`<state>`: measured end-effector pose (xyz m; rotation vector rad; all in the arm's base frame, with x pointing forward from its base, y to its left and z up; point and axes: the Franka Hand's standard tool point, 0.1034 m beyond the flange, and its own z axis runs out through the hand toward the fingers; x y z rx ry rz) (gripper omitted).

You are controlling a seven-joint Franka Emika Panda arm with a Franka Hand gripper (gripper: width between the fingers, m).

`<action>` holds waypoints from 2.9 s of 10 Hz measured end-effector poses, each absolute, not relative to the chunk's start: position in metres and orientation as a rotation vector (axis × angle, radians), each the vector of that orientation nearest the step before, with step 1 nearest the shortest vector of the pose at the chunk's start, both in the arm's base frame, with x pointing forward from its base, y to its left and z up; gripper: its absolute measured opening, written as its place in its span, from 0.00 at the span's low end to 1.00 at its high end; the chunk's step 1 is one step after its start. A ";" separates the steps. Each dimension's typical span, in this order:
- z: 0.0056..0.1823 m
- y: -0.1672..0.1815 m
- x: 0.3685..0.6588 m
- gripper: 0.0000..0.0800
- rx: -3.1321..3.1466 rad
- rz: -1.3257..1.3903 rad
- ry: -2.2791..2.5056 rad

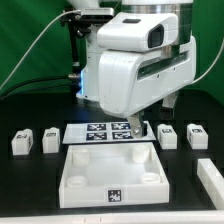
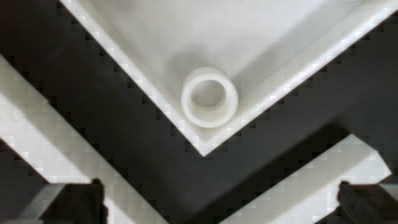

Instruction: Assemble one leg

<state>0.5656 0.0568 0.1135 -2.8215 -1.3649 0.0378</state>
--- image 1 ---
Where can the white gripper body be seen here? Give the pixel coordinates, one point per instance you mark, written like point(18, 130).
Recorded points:
point(123, 93)

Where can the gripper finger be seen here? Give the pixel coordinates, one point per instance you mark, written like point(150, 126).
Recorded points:
point(137, 125)
point(168, 106)

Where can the white square table top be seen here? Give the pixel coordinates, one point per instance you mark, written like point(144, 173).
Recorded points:
point(112, 175)

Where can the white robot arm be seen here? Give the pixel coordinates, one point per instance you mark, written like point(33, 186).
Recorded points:
point(170, 54)

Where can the white tag sheet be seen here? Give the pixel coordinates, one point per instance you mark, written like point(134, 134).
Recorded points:
point(97, 133)

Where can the white obstacle bar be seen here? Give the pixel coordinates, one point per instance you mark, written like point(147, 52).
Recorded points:
point(212, 181)

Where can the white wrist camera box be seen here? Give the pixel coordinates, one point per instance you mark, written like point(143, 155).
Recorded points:
point(138, 32)

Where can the grey camera on stand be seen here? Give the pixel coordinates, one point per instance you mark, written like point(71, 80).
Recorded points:
point(97, 14)

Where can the black camera stand pole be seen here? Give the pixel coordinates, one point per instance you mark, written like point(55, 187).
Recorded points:
point(74, 43)

